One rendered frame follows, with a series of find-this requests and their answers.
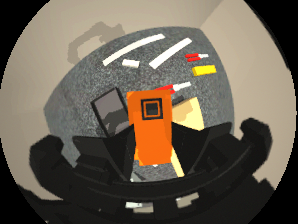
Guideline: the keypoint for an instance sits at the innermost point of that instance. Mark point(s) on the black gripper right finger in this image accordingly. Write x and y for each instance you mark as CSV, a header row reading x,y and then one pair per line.
x,y
189,143

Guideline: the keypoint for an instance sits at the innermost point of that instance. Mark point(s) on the long pale grey flat bar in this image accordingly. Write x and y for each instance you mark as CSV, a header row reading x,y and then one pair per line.
x,y
164,55
131,46

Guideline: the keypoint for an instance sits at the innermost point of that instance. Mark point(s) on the yellow flat bar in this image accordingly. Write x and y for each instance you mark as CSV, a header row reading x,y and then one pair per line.
x,y
203,70

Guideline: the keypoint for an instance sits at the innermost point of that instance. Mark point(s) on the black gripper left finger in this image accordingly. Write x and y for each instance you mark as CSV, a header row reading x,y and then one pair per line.
x,y
118,149

